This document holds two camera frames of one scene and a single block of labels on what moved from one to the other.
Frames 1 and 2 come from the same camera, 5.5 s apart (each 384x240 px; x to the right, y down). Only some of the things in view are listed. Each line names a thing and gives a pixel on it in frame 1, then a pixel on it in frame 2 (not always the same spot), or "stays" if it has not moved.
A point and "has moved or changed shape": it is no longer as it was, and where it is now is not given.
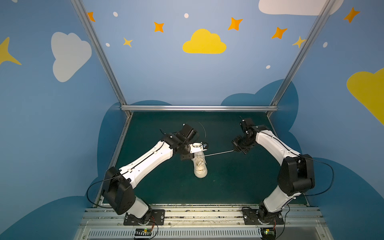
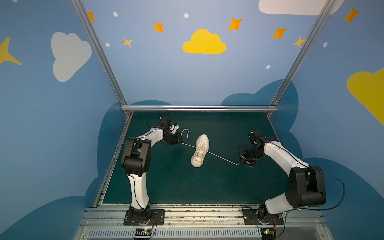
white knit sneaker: x=200 y=165 has moved or changed shape
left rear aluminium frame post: x=103 y=53 stays
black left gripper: x=186 y=150 -> x=174 y=139
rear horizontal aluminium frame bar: x=199 y=108 stays
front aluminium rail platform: x=299 y=223 stays
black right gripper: x=240 y=144 -> x=247 y=156
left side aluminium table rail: x=116 y=152 stays
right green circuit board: x=268 y=233 stays
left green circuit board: x=143 y=232 stays
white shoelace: x=217 y=153 -> x=204 y=149
